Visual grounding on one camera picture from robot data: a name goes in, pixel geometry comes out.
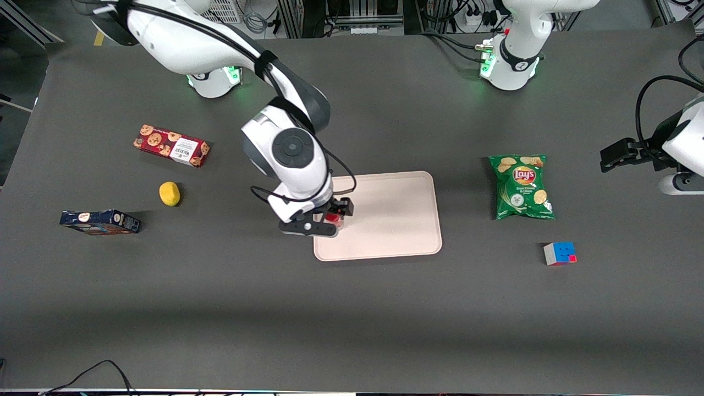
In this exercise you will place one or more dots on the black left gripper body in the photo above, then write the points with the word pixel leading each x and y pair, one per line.
pixel 644 149

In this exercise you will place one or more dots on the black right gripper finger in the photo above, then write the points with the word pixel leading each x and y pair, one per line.
pixel 319 218
pixel 345 207

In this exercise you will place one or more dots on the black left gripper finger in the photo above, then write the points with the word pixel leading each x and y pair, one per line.
pixel 615 148
pixel 611 165

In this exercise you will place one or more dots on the red coke bottle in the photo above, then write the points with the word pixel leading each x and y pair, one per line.
pixel 333 218

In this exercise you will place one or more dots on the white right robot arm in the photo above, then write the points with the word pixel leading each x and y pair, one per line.
pixel 291 148

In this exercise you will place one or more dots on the white rectangular tray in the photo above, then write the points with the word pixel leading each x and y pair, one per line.
pixel 390 220

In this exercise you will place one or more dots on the green Lays chips bag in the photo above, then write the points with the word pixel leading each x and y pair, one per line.
pixel 522 187

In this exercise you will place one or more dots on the colourful Rubik's cube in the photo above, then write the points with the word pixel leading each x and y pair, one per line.
pixel 560 254

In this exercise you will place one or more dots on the yellow lemon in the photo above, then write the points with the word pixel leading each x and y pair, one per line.
pixel 169 193

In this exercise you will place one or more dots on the red Walkers cookie box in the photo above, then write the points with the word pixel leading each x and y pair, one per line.
pixel 165 143

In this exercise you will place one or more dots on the dark blue snack box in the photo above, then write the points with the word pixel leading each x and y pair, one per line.
pixel 102 222

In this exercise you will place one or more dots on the white power strip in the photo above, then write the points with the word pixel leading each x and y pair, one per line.
pixel 476 19

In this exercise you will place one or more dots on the black equipment rack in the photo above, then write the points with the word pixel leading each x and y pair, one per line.
pixel 341 14

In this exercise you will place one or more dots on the white perforated box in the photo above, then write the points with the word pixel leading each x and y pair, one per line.
pixel 225 10

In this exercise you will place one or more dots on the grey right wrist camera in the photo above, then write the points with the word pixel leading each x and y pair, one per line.
pixel 308 228

